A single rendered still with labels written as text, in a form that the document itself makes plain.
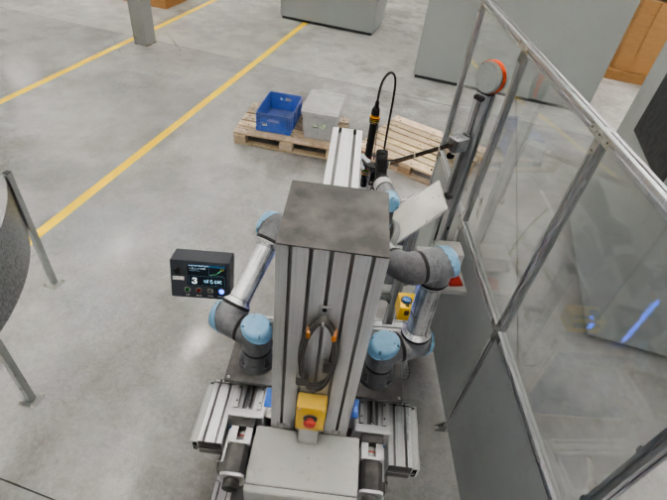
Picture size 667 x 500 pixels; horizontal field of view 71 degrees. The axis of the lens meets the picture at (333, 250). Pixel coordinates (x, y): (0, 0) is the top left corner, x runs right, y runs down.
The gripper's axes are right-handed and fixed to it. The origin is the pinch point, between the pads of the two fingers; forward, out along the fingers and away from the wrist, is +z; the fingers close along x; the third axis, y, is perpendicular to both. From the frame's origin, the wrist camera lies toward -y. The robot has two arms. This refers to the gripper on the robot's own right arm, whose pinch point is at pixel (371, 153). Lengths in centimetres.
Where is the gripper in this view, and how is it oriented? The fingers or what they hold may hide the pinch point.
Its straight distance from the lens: 209.8
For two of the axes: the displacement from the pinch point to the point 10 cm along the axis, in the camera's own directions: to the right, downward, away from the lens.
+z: -1.7, -6.7, 7.2
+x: 9.8, -0.4, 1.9
